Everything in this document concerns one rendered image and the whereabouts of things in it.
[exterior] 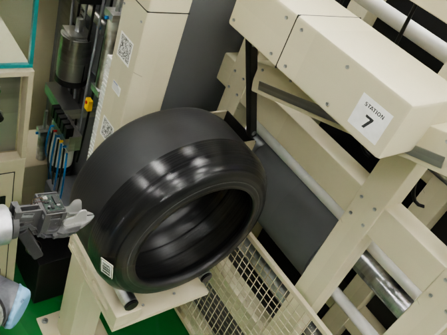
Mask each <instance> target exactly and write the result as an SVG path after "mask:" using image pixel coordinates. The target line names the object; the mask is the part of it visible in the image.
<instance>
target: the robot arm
mask: <svg viewBox="0 0 447 335"><path fill-rule="evenodd" d="M47 194H50V195H47ZM93 218H94V214H93V213H91V212H88V211H87V210H86V209H83V210H82V201H81V200H80V199H75V200H74V201H73V202H72V203H71V204H70V205H68V206H64V205H63V203H62V201H61V199H60V197H59V195H58V194H57V192H56V191H54V192H48V193H36V194H35V196H34V199H33V200H32V203H31V204H27V205H19V204H18V202H17V201H12V202H11V204H10V207H7V206H6V205H4V204H0V246H1V245H8V244H9V243H10V242H11V240H12V239H16V238H17V237H18V238H19V239H20V240H21V242H22V244H24V246H25V250H26V252H27V253H28V254H30V255H31V256H32V258H33V259H34V260H35V259H38V258H39V257H42V256H43V252H42V250H41V244H40V242H39V241H37V240H36V239H35V238H34V236H33V234H34V235H37V237H42V238H44V239H45V238H53V239H56V238H65V237H69V236H71V235H72V234H74V233H76V232H77V231H79V230H80V229H82V228H83V227H84V226H86V225H87V224H89V223H90V222H91V221H92V219H93ZM61 223H62V224H63V225H61ZM29 228H30V230H31V232H32V233H31V232H30V230H29ZM30 297H31V292H30V290H29V289H27V288H26V287H24V286H22V284H18V283H16V282H14V281H12V280H10V279H8V278H6V277H4V276H2V275H0V327H1V326H3V327H4V328H5V329H12V328H13V327H14V326H15V325H16V324H17V323H18V321H19V320H20V318H21V317H22V315H23V313H24V311H25V309H26V307H27V305H28V303H29V300H30Z"/></svg>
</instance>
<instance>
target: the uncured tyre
mask: <svg viewBox="0 0 447 335"><path fill-rule="evenodd" d="M266 192H267V175H266V172H265V170H264V168H263V166H262V163H261V161H260V160H259V158H258V157H257V156H256V155H255V154H254V153H253V152H252V150H251V149H250V148H249V147H248V146H247V145H246V143H245V142H244V141H243V140H242V139H241V138H240V137H239V136H238V135H237V134H236V133H235V132H234V130H233V129H232V128H231V127H230V126H229V125H228V123H227V122H226V121H224V120H223V119H222V118H220V117H219V116H216V115H215V114H213V113H211V112H209V111H207V110H203V109H201V108H192V107H180V108H171V109H167V110H161V111H157V112H153V113H150V114H147V115H145V116H142V117H139V118H137V119H135V120H133V121H131V122H129V123H127V124H126V125H124V126H123V127H121V128H119V129H118V130H117V131H115V132H114V133H113V134H111V135H110V136H109V137H107V139H105V140H104V141H103V142H102V143H101V144H100V145H99V146H98V147H97V148H96V149H95V151H93V153H92V154H91V155H90V157H89V158H88V159H87V161H86V162H85V164H84V165H83V167H82V168H81V170H80V171H79V173H78V175H77V177H76V179H75V181H74V184H73V187H72V189H71V194H70V199H69V204H71V203H72V202H73V201H74V200H75V199H80V200H81V201H82V210H83V209H86V210H87V211H88V212H91V213H93V214H94V218H93V219H92V221H91V222H90V223H89V224H87V225H86V226H84V227H83V228H82V229H80V230H79V231H77V232H76V234H77V235H78V237H79V239H80V241H81V243H82V245H83V247H84V249H85V251H86V253H87V255H88V257H89V258H90V260H91V262H92V264H93V266H94V268H95V270H96V271H97V273H98V274H99V275H100V277H102V278H103V279H104V280H105V281H106V282H107V283H108V284H109V285H110V286H112V287H114V288H116V289H118V290H123V291H128V292H135V293H140V294H150V293H155V292H162V291H165V290H169V289H171V288H175V287H177V286H180V285H182V284H185V283H187V282H189V281H191V280H193V279H195V278H197V277H198V276H200V275H202V274H204V273H205V272H207V271H208V270H210V269H211V268H213V267H214V266H216V265H217V264H218V263H219V262H221V261H222V260H224V259H225V258H226V257H227V256H228V255H229V254H230V253H231V252H232V251H234V250H235V249H236V248H237V247H238V246H239V244H240V243H241V242H242V241H243V240H244V239H245V238H246V237H247V236H248V235H249V233H250V232H251V230H252V229H253V228H254V226H255V224H256V223H257V221H258V219H259V217H260V215H261V213H262V211H263V207H264V205H265V197H266ZM101 257H102V258H103V259H105V260H106V261H108V262H109V263H110V264H111V265H113V274H112V279H111V278H109V277H108V276H106V275H105V274H104V273H103V272H101V271H100V262H101Z"/></svg>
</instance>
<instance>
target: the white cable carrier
mask: <svg viewBox="0 0 447 335"><path fill-rule="evenodd" d="M111 61H112V55H107V60H106V63H107V64H106V65H105V69H104V75H103V79H102V80H103V82H102V86H101V90H100V95H99V99H98V101H99V102H98V106H97V111H96V116H95V119H94V121H95V122H94V126H93V131H92V137H91V139H90V140H91V141H90V146H89V149H88V150H89V152H88V155H87V159H88V158H89V157H90V155H91V154H92V152H93V148H94V143H95V139H96V133H97V129H98V123H99V120H100V113H101V110H102V103H103V100H104V94H105V90H106V84H107V80H108V74H109V70H110V65H111ZM87 159H86V160H87Z"/></svg>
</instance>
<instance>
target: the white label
mask: <svg viewBox="0 0 447 335"><path fill-rule="evenodd" d="M100 271H101V272H103V273H104V274H105V275H106V276H108V277H109V278H111V279H112V274H113V265H111V264H110V263H109V262H108V261H106V260H105V259H103V258H102V257H101V262H100Z"/></svg>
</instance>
